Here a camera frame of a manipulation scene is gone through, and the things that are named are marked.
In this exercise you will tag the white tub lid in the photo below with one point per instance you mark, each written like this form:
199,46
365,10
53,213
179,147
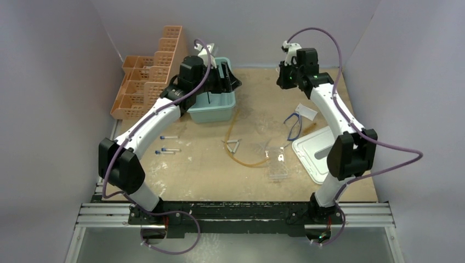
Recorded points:
312,151

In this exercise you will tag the teal plastic tub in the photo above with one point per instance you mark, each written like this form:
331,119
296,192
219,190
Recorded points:
219,110

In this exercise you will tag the orange plastic rack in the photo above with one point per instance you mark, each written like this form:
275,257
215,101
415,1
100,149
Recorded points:
145,77

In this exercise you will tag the clear glass funnel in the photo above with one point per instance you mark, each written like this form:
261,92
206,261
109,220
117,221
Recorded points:
261,146

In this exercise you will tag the upper blue-capped test tube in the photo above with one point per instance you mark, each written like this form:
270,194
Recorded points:
168,137

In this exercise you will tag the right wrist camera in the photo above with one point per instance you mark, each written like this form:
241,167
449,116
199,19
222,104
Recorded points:
290,49

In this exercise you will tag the blue safety glasses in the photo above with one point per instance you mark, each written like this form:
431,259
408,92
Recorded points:
294,123

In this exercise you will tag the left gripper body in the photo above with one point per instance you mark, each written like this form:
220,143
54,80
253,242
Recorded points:
216,85

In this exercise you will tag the white paper tag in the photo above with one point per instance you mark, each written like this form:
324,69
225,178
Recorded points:
306,112

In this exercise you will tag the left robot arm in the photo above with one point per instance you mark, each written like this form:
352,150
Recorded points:
119,159

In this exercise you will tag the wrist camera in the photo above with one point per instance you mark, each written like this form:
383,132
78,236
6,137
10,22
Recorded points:
290,49
206,52

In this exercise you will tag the amber rubber tubing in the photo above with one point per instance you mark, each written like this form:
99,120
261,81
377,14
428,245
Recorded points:
259,164

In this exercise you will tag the clear well plate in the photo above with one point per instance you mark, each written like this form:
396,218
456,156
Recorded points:
276,165

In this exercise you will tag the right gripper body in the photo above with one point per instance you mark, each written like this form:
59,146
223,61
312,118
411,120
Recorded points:
290,75

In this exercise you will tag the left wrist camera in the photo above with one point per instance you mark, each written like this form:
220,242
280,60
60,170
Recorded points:
206,52

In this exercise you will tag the clay pipe triangle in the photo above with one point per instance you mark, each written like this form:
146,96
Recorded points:
232,145

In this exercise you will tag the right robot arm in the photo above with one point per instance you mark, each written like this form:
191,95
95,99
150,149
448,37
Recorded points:
354,147

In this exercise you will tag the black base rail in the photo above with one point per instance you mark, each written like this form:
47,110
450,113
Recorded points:
295,219

